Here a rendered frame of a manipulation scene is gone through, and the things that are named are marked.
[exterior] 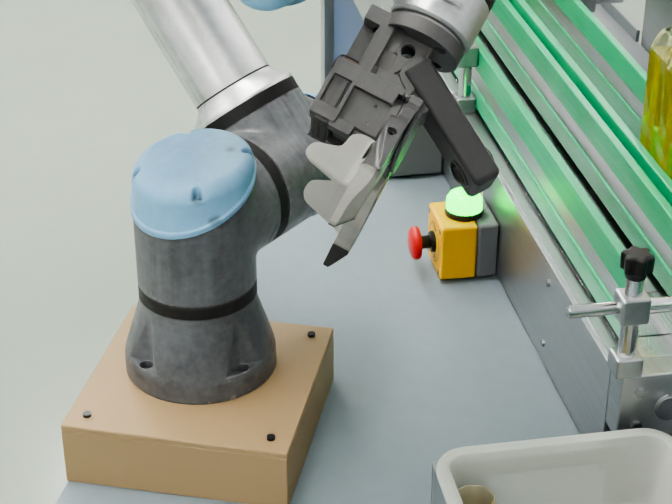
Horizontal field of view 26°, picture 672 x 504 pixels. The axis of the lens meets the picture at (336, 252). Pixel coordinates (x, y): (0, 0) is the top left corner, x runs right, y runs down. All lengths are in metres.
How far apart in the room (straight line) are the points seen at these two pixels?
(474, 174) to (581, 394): 0.36
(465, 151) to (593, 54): 0.78
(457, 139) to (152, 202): 0.31
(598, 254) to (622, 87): 0.45
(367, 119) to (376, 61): 0.06
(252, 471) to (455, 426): 0.24
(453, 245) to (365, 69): 0.56
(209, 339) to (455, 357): 0.33
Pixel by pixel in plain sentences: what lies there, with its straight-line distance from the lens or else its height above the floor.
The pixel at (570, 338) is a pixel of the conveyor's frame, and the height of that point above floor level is 0.84.
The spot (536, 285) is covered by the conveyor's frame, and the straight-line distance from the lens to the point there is 1.59.
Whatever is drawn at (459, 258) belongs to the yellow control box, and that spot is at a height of 0.78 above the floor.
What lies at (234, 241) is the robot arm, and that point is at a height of 0.98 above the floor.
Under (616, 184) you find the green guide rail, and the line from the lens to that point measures 1.60.
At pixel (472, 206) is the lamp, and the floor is 0.84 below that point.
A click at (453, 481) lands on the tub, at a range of 1.28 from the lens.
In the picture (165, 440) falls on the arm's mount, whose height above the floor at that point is 0.81.
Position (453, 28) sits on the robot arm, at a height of 1.21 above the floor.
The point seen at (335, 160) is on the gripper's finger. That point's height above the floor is 1.14.
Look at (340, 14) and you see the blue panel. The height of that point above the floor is 0.64.
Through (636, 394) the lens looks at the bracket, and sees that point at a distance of 1.36.
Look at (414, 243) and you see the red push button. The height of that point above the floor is 0.80.
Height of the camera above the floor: 1.64
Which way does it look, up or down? 30 degrees down
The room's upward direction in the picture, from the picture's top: straight up
